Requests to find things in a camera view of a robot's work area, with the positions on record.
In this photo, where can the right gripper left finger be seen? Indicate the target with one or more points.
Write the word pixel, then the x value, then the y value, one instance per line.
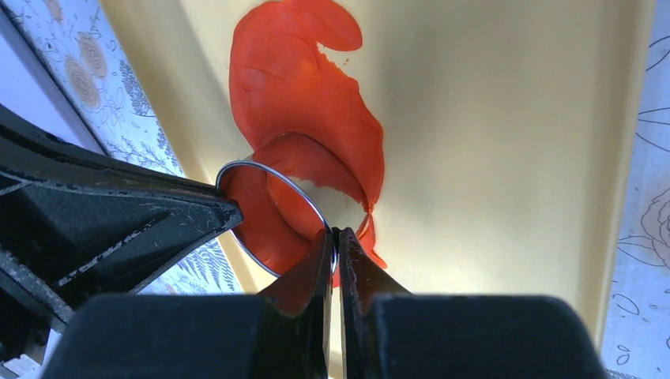
pixel 281 332

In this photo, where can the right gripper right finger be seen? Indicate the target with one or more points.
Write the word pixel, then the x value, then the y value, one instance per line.
pixel 388 332

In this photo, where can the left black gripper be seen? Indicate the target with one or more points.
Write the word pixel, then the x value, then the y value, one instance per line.
pixel 75 224

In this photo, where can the red dough ball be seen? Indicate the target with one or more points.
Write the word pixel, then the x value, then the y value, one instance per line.
pixel 306 119

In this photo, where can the yellow tray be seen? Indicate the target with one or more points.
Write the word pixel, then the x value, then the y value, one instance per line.
pixel 507 129

